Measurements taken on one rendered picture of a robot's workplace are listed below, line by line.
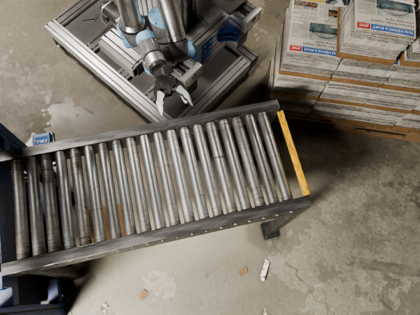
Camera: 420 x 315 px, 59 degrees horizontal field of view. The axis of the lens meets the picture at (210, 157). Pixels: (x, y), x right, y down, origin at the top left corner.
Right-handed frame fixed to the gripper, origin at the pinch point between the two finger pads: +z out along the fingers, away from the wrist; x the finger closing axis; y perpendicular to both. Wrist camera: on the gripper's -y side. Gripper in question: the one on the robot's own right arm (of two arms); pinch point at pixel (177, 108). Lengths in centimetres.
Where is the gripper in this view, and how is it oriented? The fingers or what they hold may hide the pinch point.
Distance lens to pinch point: 134.7
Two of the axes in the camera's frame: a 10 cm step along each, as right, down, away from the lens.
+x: -9.1, 3.0, -2.9
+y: -1.6, 3.8, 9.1
